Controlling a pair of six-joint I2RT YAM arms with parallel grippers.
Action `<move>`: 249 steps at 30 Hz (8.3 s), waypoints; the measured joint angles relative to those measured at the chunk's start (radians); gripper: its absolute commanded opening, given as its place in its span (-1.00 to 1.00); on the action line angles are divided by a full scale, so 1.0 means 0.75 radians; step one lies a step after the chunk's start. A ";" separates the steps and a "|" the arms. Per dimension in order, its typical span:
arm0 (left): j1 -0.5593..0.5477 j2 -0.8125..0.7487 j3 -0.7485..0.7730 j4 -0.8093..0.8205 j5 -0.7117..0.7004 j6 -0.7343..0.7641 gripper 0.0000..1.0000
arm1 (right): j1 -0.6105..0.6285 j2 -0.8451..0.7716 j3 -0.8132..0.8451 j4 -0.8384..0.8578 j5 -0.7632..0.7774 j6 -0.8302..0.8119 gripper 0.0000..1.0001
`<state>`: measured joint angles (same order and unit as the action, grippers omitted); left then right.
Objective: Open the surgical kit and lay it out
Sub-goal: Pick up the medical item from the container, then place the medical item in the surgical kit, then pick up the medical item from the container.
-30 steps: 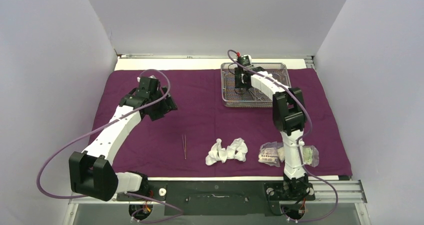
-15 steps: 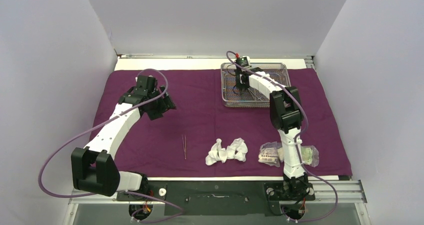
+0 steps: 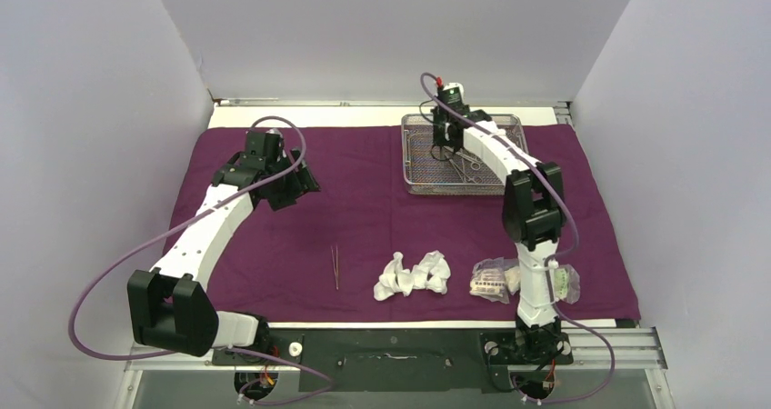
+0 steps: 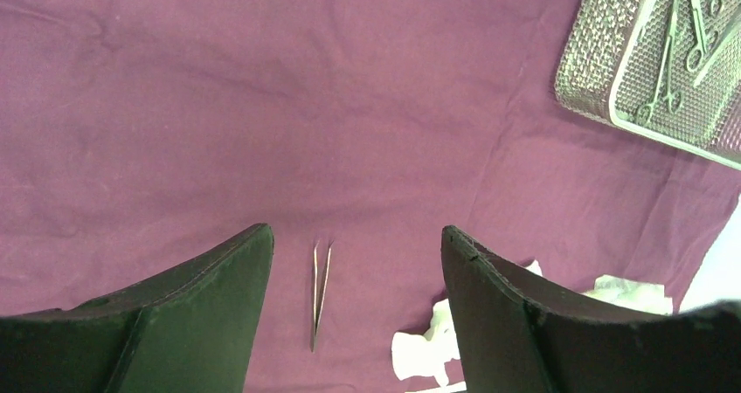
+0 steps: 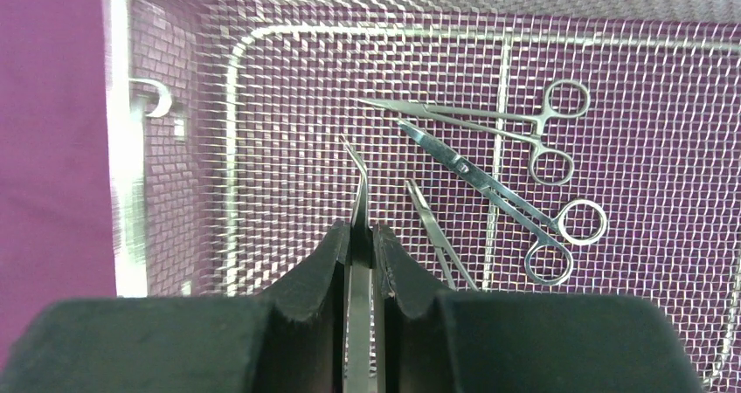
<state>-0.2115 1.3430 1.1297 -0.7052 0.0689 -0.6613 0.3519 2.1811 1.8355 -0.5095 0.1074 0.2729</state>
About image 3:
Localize wire mesh instrument tray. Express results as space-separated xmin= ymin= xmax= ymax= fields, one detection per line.
xmin=401 ymin=114 xmax=537 ymax=196

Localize metal tweezers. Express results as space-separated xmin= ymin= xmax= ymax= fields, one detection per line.
xmin=330 ymin=244 xmax=340 ymax=291

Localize purple cloth wrap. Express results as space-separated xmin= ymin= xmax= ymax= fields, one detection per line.
xmin=170 ymin=125 xmax=641 ymax=324

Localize white cotton balls bag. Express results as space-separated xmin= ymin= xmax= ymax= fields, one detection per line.
xmin=373 ymin=252 xmax=415 ymax=302

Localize white gauze piece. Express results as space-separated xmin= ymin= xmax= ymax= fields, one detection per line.
xmin=412 ymin=250 xmax=452 ymax=295

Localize pink packet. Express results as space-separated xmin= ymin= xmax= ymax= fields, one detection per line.
xmin=469 ymin=257 xmax=518 ymax=304

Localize white gauze bag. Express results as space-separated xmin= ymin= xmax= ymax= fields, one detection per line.
xmin=504 ymin=266 xmax=521 ymax=295

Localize green packet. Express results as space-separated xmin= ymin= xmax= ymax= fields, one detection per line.
xmin=552 ymin=264 xmax=581 ymax=304

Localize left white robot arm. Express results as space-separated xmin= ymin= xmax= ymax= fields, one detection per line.
xmin=127 ymin=129 xmax=320 ymax=364

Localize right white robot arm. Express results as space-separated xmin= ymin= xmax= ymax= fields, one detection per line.
xmin=432 ymin=78 xmax=570 ymax=364

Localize metal surgical scissors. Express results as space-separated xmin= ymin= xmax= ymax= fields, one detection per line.
xmin=446 ymin=152 xmax=482 ymax=185

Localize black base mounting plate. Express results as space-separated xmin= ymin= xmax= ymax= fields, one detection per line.
xmin=212 ymin=328 xmax=574 ymax=394

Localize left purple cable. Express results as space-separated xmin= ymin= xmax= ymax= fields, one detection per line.
xmin=67 ymin=116 xmax=335 ymax=407

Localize aluminium frame rail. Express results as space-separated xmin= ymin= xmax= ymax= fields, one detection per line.
xmin=131 ymin=323 xmax=667 ymax=370

